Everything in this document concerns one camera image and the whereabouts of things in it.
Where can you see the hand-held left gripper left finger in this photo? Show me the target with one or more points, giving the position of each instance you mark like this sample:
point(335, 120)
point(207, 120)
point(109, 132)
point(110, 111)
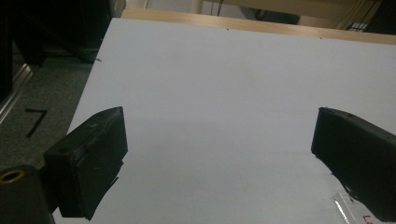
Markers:
point(90, 161)

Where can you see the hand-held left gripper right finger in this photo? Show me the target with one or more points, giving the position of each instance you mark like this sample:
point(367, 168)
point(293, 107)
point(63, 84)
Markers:
point(358, 161)

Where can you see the clear acrylic tube rack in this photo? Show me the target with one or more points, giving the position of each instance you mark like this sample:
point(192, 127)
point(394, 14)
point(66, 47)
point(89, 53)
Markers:
point(351, 211)

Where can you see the black cabinet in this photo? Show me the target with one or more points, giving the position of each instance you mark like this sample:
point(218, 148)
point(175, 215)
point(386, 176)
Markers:
point(77, 25)

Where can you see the metal floor rail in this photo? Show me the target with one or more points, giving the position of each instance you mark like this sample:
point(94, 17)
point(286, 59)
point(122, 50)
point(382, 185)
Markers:
point(14, 90)

